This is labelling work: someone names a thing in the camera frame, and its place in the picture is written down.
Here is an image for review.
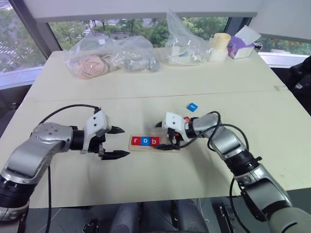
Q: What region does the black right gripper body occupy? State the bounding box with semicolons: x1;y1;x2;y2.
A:
167;128;182;148

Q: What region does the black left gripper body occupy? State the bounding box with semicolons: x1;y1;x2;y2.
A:
87;133;107;159

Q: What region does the wooden letter tray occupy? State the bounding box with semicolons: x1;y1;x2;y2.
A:
128;132;183;152

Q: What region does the plastic bag with grey items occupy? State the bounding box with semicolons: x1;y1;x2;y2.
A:
114;35;161;73

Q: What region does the plastic bag with pink items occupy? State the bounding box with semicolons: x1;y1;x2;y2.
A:
64;36;127;80

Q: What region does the tall clear plastic bag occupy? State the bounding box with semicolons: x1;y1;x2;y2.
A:
164;9;212;67

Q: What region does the cream and white cup stack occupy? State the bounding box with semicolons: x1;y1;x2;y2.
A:
209;33;232;63

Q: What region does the purple tissue box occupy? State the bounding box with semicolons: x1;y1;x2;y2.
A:
226;25;262;60

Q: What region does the black bag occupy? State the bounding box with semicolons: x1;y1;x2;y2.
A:
288;55;311;108

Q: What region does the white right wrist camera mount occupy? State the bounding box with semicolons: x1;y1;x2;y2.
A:
164;112;193;143

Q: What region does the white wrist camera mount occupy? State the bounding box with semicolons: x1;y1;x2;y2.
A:
164;112;193;143
81;110;112;155

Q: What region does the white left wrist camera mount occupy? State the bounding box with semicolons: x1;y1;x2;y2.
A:
81;110;112;155

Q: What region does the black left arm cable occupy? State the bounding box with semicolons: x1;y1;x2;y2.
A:
36;104;102;233

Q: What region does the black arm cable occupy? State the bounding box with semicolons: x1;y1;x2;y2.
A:
36;104;102;233
167;111;250;156

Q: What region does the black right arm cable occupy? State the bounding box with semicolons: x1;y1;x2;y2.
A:
167;111;250;156

